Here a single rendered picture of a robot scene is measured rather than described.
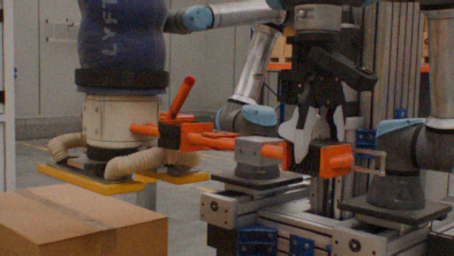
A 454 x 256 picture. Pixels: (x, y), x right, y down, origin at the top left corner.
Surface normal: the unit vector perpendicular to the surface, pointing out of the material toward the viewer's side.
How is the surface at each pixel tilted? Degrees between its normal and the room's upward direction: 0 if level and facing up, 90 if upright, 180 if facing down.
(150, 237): 90
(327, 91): 90
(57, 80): 90
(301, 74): 90
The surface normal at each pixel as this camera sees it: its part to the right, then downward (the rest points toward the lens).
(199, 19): 0.51, 0.10
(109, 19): -0.12, 0.40
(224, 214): -0.70, 0.05
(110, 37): 0.09, -0.19
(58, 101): 0.71, 0.09
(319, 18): -0.10, 0.09
